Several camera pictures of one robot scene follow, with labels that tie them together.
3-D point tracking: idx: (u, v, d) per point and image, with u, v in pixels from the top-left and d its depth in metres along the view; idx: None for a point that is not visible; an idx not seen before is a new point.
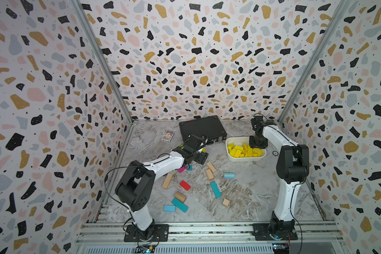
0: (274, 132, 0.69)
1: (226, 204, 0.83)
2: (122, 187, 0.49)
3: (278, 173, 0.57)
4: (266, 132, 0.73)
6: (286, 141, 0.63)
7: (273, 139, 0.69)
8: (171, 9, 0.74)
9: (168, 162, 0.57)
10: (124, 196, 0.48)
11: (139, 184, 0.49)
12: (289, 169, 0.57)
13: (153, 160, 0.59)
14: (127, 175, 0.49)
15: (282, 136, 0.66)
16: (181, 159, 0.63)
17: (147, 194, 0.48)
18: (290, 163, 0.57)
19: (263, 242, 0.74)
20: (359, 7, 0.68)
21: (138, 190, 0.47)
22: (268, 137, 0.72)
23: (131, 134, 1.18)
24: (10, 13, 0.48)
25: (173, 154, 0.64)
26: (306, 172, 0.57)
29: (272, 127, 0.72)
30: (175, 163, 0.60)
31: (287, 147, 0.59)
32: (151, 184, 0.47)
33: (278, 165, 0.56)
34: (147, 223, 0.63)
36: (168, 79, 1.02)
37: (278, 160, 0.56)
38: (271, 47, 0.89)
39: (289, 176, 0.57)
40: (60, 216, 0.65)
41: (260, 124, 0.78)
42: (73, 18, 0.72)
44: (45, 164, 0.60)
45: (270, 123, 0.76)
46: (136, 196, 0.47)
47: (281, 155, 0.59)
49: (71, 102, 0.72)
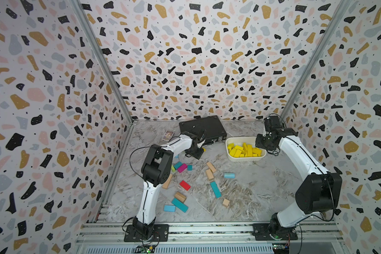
0: (297, 149, 0.55)
1: (226, 204, 0.83)
2: (147, 166, 0.59)
3: (297, 200, 0.51)
4: (286, 146, 0.59)
6: (313, 165, 0.50)
7: (292, 156, 0.56)
8: (171, 9, 0.74)
9: (180, 143, 0.67)
10: (150, 173, 0.58)
11: (163, 161, 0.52)
12: (314, 201, 0.45)
13: (169, 142, 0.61)
14: (150, 155, 0.59)
15: (307, 156, 0.53)
16: (190, 140, 0.73)
17: (169, 170, 0.59)
18: (317, 195, 0.45)
19: (263, 242, 0.74)
20: (359, 7, 0.68)
21: (162, 166, 0.57)
22: (285, 151, 0.60)
23: (131, 134, 1.18)
24: (10, 13, 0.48)
25: (183, 136, 0.74)
26: (334, 206, 0.47)
29: (293, 142, 0.58)
30: (187, 144, 0.71)
31: (314, 175, 0.47)
32: (171, 162, 0.57)
33: (301, 192, 0.49)
34: (152, 216, 0.65)
36: (168, 79, 1.02)
37: (300, 186, 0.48)
38: (271, 47, 0.89)
39: (313, 209, 0.46)
40: (60, 216, 0.65)
41: (277, 132, 0.63)
42: (73, 18, 0.72)
44: (45, 164, 0.60)
45: (289, 132, 0.62)
46: (162, 171, 0.57)
47: (305, 183, 0.47)
49: (71, 102, 0.72)
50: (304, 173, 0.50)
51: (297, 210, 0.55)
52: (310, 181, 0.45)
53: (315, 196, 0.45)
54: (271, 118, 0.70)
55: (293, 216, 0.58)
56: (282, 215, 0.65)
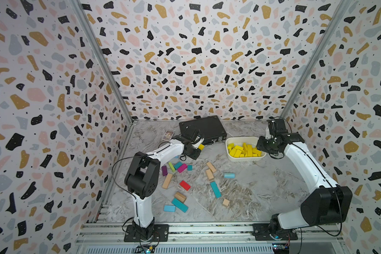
0: (304, 158, 0.52)
1: (226, 204, 0.83)
2: (130, 178, 0.52)
3: (303, 211, 0.49)
4: (292, 153, 0.55)
6: (321, 178, 0.47)
7: (298, 164, 0.53)
8: (170, 9, 0.74)
9: (169, 149, 0.61)
10: (134, 185, 0.51)
11: (148, 171, 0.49)
12: (321, 215, 0.43)
13: (156, 149, 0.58)
14: (134, 165, 0.52)
15: (315, 167, 0.49)
16: (182, 146, 0.66)
17: (155, 181, 0.52)
18: (324, 209, 0.43)
19: (263, 242, 0.74)
20: (360, 7, 0.68)
21: (147, 178, 0.50)
22: (291, 158, 0.56)
23: (131, 134, 1.18)
24: (10, 14, 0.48)
25: (173, 141, 0.67)
26: (341, 219, 0.44)
29: (300, 150, 0.55)
30: (177, 150, 0.63)
31: (323, 190, 0.44)
32: (157, 171, 0.50)
33: (307, 204, 0.47)
34: (150, 219, 0.64)
36: (168, 79, 1.02)
37: (307, 198, 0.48)
38: (271, 47, 0.89)
39: (319, 221, 0.44)
40: (60, 216, 0.65)
41: (282, 137, 0.60)
42: (73, 18, 0.72)
44: (45, 164, 0.60)
45: (296, 138, 0.59)
46: (146, 183, 0.50)
47: (312, 196, 0.45)
49: (71, 102, 0.72)
50: (311, 184, 0.47)
51: (299, 217, 0.54)
52: (319, 196, 0.42)
53: (322, 210, 0.43)
54: (277, 122, 0.66)
55: (295, 222, 0.57)
56: (284, 217, 0.64)
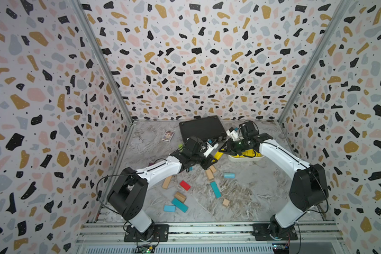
0: (278, 151, 0.58)
1: (226, 204, 0.83)
2: (114, 195, 0.47)
3: (292, 199, 0.52)
4: (265, 150, 0.62)
6: (296, 162, 0.52)
7: (275, 159, 0.58)
8: (170, 9, 0.74)
9: (162, 169, 0.55)
10: (116, 204, 0.46)
11: (133, 192, 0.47)
12: (309, 197, 0.47)
13: (147, 168, 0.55)
14: (119, 181, 0.47)
15: (288, 155, 0.55)
16: (179, 165, 0.60)
17: (139, 202, 0.46)
18: (308, 191, 0.46)
19: (263, 242, 0.74)
20: (360, 7, 0.68)
21: (130, 199, 0.45)
22: (266, 155, 0.62)
23: (131, 134, 1.18)
24: (10, 14, 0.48)
25: (170, 159, 0.61)
26: (326, 197, 0.48)
29: (271, 145, 0.61)
30: (173, 169, 0.58)
31: (301, 172, 0.48)
32: (142, 193, 0.44)
33: (294, 192, 0.50)
34: (147, 224, 0.63)
36: (168, 79, 1.02)
37: (291, 186, 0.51)
38: (271, 47, 0.89)
39: (309, 204, 0.47)
40: (60, 216, 0.65)
41: (254, 140, 0.66)
42: (73, 18, 0.72)
44: (45, 164, 0.60)
45: (266, 137, 0.65)
46: (128, 205, 0.44)
47: (295, 181, 0.48)
49: (71, 102, 0.72)
50: (289, 171, 0.52)
51: (293, 210, 0.55)
52: (299, 178, 0.46)
53: (308, 192, 0.46)
54: (246, 125, 0.72)
55: (291, 216, 0.58)
56: (280, 215, 0.65)
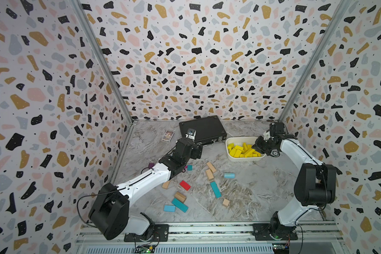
0: (295, 147, 0.61)
1: (226, 204, 0.83)
2: (94, 213, 0.44)
3: (296, 194, 0.53)
4: (285, 146, 0.65)
6: (308, 157, 0.55)
7: (292, 155, 0.60)
8: (170, 9, 0.74)
9: (147, 181, 0.51)
10: (98, 224, 0.43)
11: (113, 210, 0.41)
12: (309, 190, 0.48)
13: (130, 182, 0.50)
14: (100, 199, 0.44)
15: (304, 152, 0.58)
16: (168, 173, 0.56)
17: (123, 220, 0.43)
18: (311, 185, 0.48)
19: (263, 242, 0.74)
20: (359, 7, 0.68)
21: (110, 218, 0.42)
22: (286, 152, 0.64)
23: (131, 134, 1.18)
24: (10, 13, 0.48)
25: (157, 168, 0.57)
26: (330, 200, 0.48)
29: (292, 141, 0.65)
30: (161, 178, 0.55)
31: (309, 164, 0.51)
32: (123, 212, 0.41)
33: (298, 186, 0.52)
34: (145, 226, 0.62)
36: (168, 79, 1.02)
37: (298, 179, 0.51)
38: (271, 47, 0.89)
39: (308, 200, 0.49)
40: (60, 216, 0.65)
41: (278, 137, 0.70)
42: (73, 18, 0.72)
44: (45, 164, 0.60)
45: (290, 137, 0.68)
46: (109, 225, 0.41)
47: (301, 173, 0.51)
49: (71, 102, 0.72)
50: None
51: (295, 206, 0.57)
52: (305, 169, 0.49)
53: (309, 185, 0.48)
54: (276, 124, 0.76)
55: (292, 210, 0.59)
56: (282, 212, 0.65)
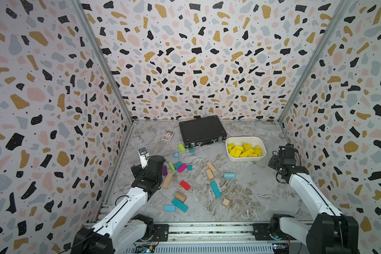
0: (306, 186, 0.54)
1: (226, 204, 0.83)
2: None
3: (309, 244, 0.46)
4: (296, 182, 0.57)
6: (323, 202, 0.48)
7: (303, 194, 0.53)
8: (170, 9, 0.74)
9: (126, 209, 0.49)
10: None
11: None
12: (327, 246, 0.41)
13: (107, 218, 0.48)
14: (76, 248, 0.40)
15: (317, 194, 0.50)
16: (145, 194, 0.56)
17: None
18: (329, 240, 0.41)
19: (263, 242, 0.74)
20: (359, 7, 0.68)
21: None
22: (296, 188, 0.57)
23: (131, 133, 1.19)
24: (10, 13, 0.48)
25: (133, 191, 0.56)
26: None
29: (304, 179, 0.57)
30: (139, 201, 0.53)
31: (325, 216, 0.43)
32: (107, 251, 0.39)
33: (312, 237, 0.44)
34: (143, 229, 0.62)
36: (168, 79, 1.02)
37: (311, 228, 0.45)
38: (271, 47, 0.89)
39: None
40: (60, 216, 0.65)
41: (287, 169, 0.63)
42: (73, 18, 0.72)
44: (45, 164, 0.60)
45: (300, 170, 0.62)
46: None
47: (316, 224, 0.43)
49: (71, 101, 0.72)
50: (314, 211, 0.47)
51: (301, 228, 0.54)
52: (321, 221, 0.42)
53: (325, 239, 0.41)
54: (287, 150, 0.67)
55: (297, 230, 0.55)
56: (287, 220, 0.64)
